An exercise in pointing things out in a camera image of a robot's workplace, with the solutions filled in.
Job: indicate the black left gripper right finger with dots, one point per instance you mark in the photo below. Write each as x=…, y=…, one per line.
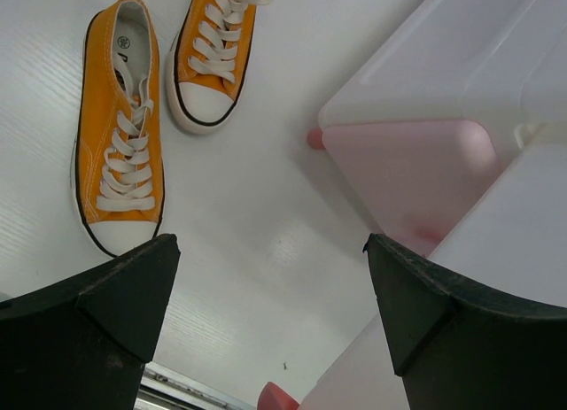
x=459, y=344

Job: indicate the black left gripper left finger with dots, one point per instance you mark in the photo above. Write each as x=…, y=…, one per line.
x=83, y=343

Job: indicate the white shoe cabinet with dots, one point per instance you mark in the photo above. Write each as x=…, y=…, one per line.
x=481, y=60

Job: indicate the orange canvas sneaker near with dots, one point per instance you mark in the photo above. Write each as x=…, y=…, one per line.
x=117, y=174

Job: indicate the orange canvas sneaker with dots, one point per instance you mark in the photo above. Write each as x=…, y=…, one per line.
x=117, y=174
x=208, y=61

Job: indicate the orange canvas sneaker far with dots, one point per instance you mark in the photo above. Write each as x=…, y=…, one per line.
x=208, y=61

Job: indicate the aluminium table edge rail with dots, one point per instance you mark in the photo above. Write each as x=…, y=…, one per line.
x=163, y=388

